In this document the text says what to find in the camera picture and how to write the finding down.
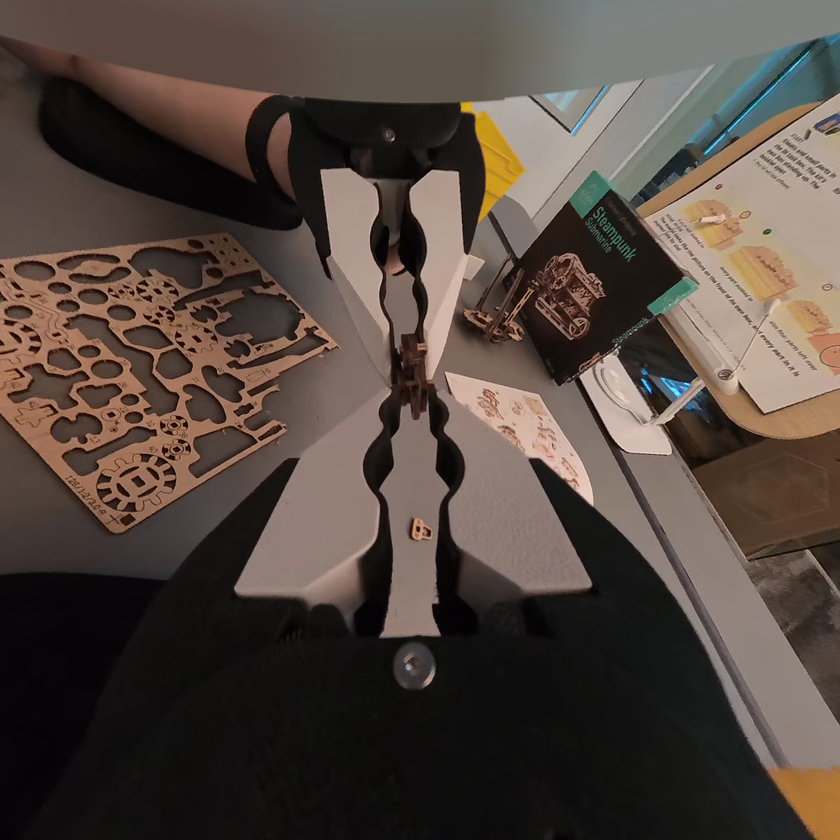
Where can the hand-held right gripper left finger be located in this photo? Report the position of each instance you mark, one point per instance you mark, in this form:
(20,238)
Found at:
(308,518)

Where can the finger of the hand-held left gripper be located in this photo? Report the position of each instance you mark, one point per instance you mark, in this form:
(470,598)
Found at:
(344,243)
(443,249)

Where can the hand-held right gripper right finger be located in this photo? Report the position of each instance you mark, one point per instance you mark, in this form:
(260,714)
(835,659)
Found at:
(518,518)

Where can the wooden model assembly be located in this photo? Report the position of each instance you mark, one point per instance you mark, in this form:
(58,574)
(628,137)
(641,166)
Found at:
(410,367)

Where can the wooden cutout parts sheet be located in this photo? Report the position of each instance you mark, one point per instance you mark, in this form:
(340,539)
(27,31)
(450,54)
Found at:
(79,493)

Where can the person's left forearm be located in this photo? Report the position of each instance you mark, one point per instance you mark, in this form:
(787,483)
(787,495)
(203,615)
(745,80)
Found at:
(131,85)

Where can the partly built wooden model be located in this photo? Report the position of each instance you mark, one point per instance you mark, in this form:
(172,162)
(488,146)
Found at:
(495,315)

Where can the black model kit box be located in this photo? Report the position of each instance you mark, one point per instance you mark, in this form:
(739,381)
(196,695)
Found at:
(590,295)

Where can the small loose wooden part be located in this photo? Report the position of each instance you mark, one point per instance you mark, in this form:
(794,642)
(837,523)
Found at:
(422,529)

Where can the illustrated instruction booklet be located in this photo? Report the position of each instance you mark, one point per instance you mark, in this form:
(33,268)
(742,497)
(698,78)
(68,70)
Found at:
(525,420)

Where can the yellow plastic bin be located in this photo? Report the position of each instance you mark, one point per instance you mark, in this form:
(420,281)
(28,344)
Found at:
(497,157)

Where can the white stand base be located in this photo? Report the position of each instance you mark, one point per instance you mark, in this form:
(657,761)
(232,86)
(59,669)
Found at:
(633,420)

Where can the glass partition window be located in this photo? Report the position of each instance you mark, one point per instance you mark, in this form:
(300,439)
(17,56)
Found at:
(577,105)

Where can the brown cardboard box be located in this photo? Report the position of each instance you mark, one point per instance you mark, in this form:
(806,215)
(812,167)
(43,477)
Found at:
(761,499)

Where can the large instruction poster board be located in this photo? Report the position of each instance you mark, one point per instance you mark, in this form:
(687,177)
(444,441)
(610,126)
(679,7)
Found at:
(814,420)

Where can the orange box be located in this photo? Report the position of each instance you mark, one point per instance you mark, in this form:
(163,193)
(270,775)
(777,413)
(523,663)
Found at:
(810,804)

